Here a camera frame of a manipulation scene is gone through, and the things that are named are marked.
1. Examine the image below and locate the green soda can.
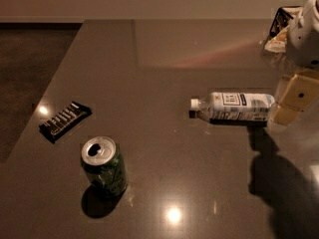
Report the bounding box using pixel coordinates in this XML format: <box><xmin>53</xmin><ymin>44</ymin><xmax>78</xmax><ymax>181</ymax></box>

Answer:
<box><xmin>81</xmin><ymin>136</ymin><xmax>128</xmax><ymax>197</ymax></box>

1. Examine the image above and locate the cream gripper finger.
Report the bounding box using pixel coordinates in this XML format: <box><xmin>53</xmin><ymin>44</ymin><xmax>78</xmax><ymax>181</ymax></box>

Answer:
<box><xmin>275</xmin><ymin>73</ymin><xmax>319</xmax><ymax>112</ymax></box>
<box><xmin>271</xmin><ymin>106</ymin><xmax>300</xmax><ymax>125</ymax></box>

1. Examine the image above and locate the clear plastic water bottle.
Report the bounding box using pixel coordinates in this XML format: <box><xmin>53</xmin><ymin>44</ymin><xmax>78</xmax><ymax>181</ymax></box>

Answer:
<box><xmin>190</xmin><ymin>92</ymin><xmax>275</xmax><ymax>121</ymax></box>

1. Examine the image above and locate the black snack bar wrapper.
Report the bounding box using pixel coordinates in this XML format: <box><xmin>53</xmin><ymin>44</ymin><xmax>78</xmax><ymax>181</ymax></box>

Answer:
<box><xmin>39</xmin><ymin>102</ymin><xmax>92</xmax><ymax>143</ymax></box>

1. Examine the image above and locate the black wire basket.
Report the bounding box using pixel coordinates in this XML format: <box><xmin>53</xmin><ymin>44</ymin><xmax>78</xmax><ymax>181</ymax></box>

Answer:
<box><xmin>269</xmin><ymin>6</ymin><xmax>302</xmax><ymax>38</ymax></box>

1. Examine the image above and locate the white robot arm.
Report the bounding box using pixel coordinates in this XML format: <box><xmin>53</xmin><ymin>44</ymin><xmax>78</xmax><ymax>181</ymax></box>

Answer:
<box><xmin>269</xmin><ymin>0</ymin><xmax>319</xmax><ymax>126</ymax></box>

